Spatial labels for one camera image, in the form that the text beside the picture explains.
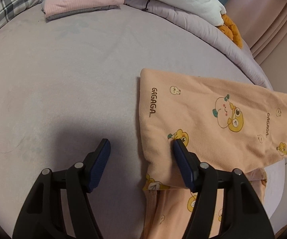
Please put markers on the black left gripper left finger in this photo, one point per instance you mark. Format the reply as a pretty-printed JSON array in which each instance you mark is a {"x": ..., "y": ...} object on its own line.
[{"x": 57, "y": 205}]

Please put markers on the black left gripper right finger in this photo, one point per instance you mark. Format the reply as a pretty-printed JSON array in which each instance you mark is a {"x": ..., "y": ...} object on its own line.
[{"x": 243, "y": 215}]

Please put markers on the peach cartoon print garment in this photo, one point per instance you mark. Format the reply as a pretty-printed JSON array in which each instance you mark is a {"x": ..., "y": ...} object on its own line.
[{"x": 225, "y": 123}]

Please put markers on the lilac bed sheet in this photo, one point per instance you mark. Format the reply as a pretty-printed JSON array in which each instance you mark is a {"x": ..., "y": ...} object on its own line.
[{"x": 68, "y": 83}]

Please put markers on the lilac quilted duvet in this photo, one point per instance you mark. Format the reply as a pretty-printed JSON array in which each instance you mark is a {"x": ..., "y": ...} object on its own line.
[{"x": 209, "y": 34}]

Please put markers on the grey folded garment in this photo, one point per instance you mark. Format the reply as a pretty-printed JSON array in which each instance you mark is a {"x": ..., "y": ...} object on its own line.
[{"x": 80, "y": 11}]

